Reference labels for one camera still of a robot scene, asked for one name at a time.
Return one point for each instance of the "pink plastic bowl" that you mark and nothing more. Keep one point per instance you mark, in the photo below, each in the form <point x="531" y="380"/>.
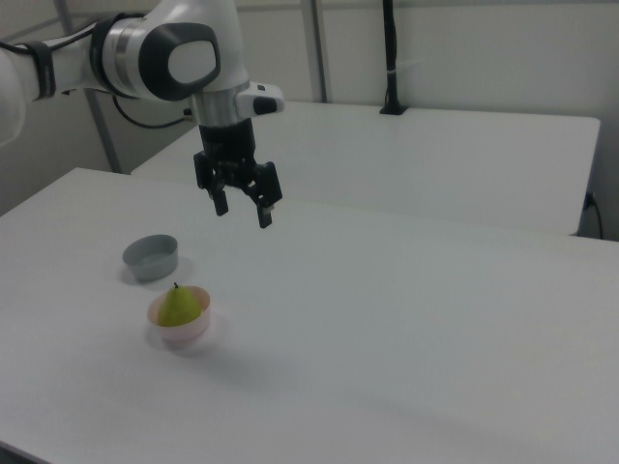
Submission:
<point x="186" y="334"/>

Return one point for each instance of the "black pole with clamp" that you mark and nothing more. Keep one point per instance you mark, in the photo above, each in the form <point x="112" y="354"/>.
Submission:
<point x="392" y="58"/>

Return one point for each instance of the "white rectangular table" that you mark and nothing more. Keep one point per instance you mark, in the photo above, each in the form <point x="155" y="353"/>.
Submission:
<point x="387" y="159"/>

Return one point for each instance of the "yellow-green tennis ball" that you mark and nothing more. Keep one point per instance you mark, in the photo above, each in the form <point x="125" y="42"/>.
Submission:
<point x="179" y="309"/>

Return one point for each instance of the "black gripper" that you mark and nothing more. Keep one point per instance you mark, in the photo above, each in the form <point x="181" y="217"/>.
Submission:
<point x="227" y="140"/>

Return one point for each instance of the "grey plastic bowl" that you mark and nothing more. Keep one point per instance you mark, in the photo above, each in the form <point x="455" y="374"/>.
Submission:
<point x="156" y="270"/>

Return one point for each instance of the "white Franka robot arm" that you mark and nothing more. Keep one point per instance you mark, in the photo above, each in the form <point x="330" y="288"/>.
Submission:
<point x="188" y="58"/>

